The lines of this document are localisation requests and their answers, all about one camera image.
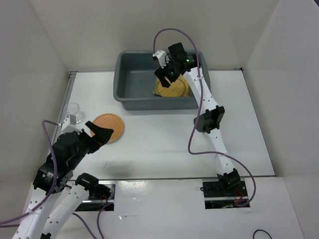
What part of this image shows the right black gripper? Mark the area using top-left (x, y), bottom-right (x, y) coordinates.
top-left (154, 57), bottom-right (180, 88)

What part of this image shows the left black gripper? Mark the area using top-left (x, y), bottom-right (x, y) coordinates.
top-left (69, 120), bottom-right (114, 168)

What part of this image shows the round orange woven plate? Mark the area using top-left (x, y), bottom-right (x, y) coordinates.
top-left (93, 113), bottom-right (124, 144)

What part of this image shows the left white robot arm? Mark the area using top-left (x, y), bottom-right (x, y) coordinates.
top-left (13, 121), bottom-right (114, 239)

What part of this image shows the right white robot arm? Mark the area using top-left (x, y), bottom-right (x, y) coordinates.
top-left (155, 60), bottom-right (241, 196)

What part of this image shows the clear plastic cup far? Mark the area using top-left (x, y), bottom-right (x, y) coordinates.
top-left (63, 103), bottom-right (84, 123)

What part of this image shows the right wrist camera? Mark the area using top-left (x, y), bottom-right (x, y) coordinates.
top-left (168, 42), bottom-right (187, 61)

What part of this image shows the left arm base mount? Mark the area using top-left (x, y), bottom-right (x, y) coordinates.
top-left (75, 180), bottom-right (116, 212)

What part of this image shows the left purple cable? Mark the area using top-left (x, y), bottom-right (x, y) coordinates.
top-left (0, 119), bottom-right (113, 239)

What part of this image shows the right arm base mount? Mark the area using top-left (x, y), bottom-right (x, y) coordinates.
top-left (200, 179), bottom-right (249, 210)

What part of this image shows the black cable loop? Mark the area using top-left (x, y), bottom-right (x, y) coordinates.
top-left (253, 229), bottom-right (272, 239)

